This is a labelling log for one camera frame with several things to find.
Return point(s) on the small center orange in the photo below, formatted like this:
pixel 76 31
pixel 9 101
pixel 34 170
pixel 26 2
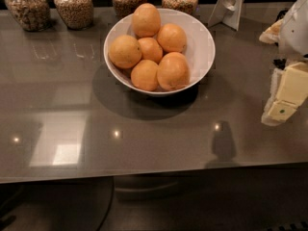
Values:
pixel 151 49

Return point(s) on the white standing card holder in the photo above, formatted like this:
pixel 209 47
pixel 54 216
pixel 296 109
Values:
pixel 227 12

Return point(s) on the leftmost glass grain jar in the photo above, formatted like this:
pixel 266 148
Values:
pixel 31 15

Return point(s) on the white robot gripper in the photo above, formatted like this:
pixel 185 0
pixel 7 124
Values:
pixel 295 33

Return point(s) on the white ceramic bowl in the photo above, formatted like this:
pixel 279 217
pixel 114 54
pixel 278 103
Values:
pixel 200 50

